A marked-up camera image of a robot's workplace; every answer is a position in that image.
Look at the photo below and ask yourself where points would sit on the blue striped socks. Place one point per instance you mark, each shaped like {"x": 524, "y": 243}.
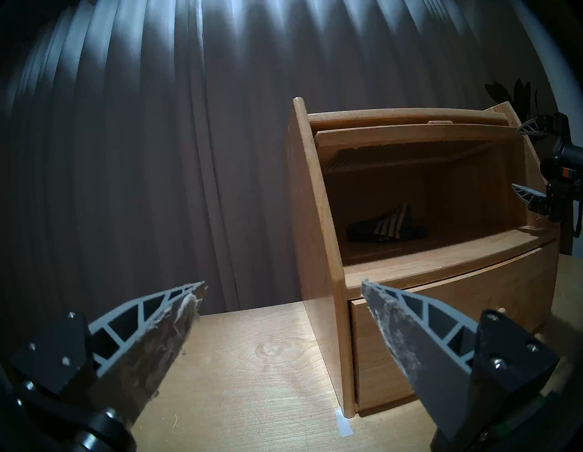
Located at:
{"x": 387, "y": 225}

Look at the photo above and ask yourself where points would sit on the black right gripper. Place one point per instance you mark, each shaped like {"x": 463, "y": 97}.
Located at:
{"x": 558, "y": 200}

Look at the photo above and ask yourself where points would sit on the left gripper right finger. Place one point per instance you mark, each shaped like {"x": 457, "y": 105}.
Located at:
{"x": 428, "y": 364}

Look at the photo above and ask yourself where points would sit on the grey curtain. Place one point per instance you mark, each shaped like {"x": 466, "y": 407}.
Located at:
{"x": 136, "y": 159}

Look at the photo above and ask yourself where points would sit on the wooden cabinet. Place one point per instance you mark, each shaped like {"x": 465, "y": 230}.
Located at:
{"x": 314, "y": 228}

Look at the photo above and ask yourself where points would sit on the wooden sliding door panel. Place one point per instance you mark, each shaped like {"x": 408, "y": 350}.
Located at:
{"x": 410, "y": 134}

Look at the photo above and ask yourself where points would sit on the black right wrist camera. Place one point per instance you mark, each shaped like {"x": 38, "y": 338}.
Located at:
{"x": 571, "y": 152}

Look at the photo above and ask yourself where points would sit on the white tape corner marker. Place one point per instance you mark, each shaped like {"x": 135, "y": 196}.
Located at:
{"x": 344, "y": 423}

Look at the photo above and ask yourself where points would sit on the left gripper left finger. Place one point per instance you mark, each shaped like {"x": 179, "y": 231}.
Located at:
{"x": 127, "y": 360}

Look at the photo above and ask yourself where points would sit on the tall dark leafy plant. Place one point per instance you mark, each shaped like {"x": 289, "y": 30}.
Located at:
{"x": 519, "y": 91}

